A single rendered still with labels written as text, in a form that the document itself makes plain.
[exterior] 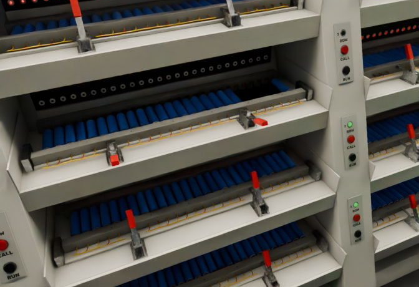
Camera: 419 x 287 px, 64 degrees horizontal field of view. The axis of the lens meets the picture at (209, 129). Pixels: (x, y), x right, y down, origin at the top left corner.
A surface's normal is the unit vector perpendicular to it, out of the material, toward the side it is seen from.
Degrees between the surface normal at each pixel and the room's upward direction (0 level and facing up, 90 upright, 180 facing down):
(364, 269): 90
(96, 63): 111
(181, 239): 21
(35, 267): 90
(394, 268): 90
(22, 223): 90
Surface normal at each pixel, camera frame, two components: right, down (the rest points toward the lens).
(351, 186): 0.32, 0.18
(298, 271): -0.05, -0.82
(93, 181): 0.36, 0.51
